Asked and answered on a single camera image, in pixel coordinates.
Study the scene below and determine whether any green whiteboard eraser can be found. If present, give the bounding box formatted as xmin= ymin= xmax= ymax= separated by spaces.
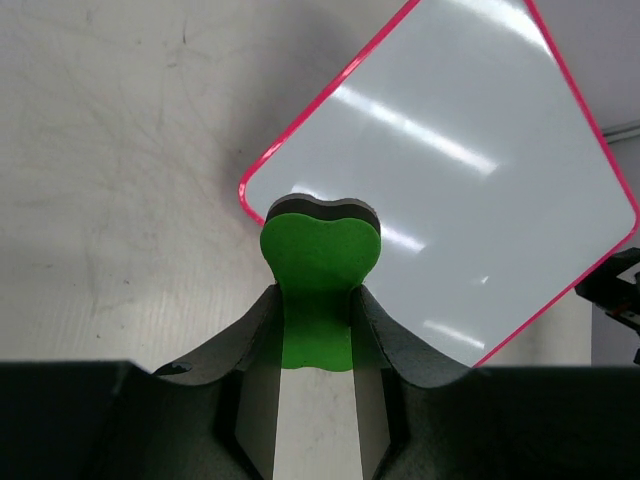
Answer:
xmin=260 ymin=193 xmax=381 ymax=372

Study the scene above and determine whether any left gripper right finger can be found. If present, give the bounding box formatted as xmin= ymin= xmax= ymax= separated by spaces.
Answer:
xmin=349 ymin=287 xmax=639 ymax=479

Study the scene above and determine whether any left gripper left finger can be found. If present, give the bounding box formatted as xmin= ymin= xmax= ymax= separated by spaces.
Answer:
xmin=1 ymin=285 xmax=283 ymax=479

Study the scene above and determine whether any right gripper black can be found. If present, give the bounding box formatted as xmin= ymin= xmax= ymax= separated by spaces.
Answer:
xmin=575 ymin=247 xmax=639 ymax=334

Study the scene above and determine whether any pink framed whiteboard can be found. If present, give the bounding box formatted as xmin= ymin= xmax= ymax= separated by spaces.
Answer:
xmin=238 ymin=1 xmax=639 ymax=366

